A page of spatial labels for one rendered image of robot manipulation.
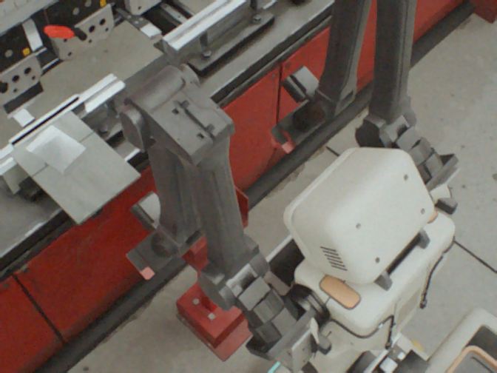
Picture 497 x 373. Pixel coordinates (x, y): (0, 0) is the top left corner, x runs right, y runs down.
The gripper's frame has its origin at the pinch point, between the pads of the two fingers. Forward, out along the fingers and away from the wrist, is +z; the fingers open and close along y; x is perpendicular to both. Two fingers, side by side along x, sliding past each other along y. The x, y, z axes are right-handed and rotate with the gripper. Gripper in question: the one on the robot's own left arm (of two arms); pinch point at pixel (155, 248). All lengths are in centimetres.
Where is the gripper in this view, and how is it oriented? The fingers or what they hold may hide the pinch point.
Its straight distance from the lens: 142.4
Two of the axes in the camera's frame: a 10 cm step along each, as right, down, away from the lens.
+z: -3.3, 2.0, 9.2
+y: -6.9, 6.2, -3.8
